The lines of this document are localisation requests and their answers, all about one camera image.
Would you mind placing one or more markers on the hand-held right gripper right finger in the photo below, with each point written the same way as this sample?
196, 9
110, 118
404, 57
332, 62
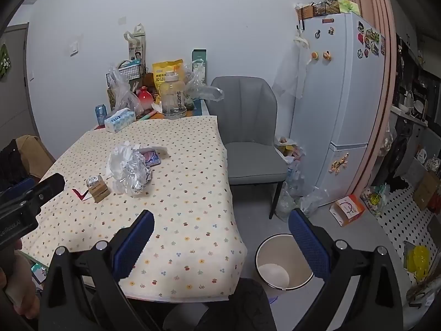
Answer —
306, 244

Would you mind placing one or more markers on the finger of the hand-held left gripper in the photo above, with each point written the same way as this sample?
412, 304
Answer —
19, 187
51, 185

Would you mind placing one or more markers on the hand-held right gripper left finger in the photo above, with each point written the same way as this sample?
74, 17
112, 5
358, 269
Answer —
136, 239

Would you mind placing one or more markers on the white round waste bin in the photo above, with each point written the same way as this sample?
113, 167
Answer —
272, 251

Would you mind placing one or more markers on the small cardboard box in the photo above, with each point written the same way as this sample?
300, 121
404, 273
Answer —
100, 191

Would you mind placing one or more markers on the silver foil wrapper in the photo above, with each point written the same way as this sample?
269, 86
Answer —
136, 174

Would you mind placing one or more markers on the person's left hand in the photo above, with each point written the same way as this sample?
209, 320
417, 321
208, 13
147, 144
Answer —
19, 282

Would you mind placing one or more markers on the clear plastic bags on floor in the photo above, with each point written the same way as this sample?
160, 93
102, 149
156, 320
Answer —
310, 200

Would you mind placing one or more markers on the orange white carton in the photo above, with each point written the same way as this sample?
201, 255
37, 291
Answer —
348, 210

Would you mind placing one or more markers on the floral cream tablecloth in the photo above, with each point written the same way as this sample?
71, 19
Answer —
179, 196

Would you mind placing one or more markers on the green yellow printed bag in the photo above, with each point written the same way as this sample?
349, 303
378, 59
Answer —
375, 198

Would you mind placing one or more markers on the purple tissue packet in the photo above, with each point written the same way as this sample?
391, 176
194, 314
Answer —
152, 157

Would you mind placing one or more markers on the blue drink can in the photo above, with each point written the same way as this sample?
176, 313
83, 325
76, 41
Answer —
101, 113

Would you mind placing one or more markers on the gold fridge magnet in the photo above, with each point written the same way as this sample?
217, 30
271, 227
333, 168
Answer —
338, 163

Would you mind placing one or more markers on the blue white tissue box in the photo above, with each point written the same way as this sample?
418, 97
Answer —
119, 120

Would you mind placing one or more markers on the dark cloth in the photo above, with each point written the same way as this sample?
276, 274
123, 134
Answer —
234, 307

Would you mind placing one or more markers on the plastic bag with yellow contents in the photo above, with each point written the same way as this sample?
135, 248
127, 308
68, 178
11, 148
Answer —
289, 150

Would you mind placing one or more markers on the grey door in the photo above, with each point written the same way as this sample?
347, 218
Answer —
17, 86

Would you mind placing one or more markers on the white pegboard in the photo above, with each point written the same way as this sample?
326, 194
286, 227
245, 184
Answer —
406, 220

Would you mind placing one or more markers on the yellow plastic object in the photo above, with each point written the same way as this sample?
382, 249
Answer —
418, 260

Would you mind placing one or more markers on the clear plastic bag with goods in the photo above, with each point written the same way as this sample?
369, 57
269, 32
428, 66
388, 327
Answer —
122, 93

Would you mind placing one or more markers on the red white vase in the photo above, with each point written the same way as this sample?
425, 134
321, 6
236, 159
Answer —
144, 98

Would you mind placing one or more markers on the white refrigerator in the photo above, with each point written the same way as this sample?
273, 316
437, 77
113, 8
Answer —
334, 110

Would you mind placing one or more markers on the grey upholstered chair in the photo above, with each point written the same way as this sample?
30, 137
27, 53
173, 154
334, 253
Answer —
248, 110

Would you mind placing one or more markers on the large clear water bottle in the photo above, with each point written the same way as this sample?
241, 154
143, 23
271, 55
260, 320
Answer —
174, 96

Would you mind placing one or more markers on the paper bag with portrait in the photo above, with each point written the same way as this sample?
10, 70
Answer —
137, 48

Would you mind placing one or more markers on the yellow snack bag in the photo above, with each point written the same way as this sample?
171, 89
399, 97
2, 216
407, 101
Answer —
165, 67

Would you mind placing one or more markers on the crumpled clear plastic bag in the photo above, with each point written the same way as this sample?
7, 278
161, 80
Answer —
203, 89

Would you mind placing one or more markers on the translucent hanging plastic bag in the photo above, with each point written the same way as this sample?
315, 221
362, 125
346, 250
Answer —
291, 72

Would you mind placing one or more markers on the cluttered kitchen shelf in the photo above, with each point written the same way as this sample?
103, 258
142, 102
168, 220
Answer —
417, 103

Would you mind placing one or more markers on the yellow fridge magnet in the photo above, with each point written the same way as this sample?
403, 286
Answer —
327, 55

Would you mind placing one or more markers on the green carton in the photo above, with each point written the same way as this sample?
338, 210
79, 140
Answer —
199, 57

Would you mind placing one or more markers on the cluster of fridge magnets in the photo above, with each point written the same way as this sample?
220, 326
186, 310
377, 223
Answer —
370, 39

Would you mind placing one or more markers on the brown woven basket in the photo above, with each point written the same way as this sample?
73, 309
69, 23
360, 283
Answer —
305, 13

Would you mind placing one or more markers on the light green card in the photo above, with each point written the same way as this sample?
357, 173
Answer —
348, 6

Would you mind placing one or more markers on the green wall ornament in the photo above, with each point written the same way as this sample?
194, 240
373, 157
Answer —
5, 62

